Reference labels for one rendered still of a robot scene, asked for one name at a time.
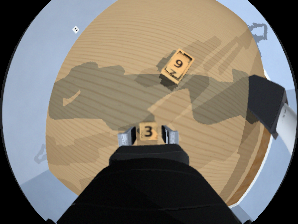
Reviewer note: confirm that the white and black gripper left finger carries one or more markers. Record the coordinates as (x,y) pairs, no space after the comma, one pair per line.
(128,137)

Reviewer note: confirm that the small tan wooden cube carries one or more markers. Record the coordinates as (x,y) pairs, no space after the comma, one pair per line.
(176,66)
(148,130)

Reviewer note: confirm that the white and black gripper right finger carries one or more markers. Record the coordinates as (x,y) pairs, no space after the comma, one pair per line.
(169,136)

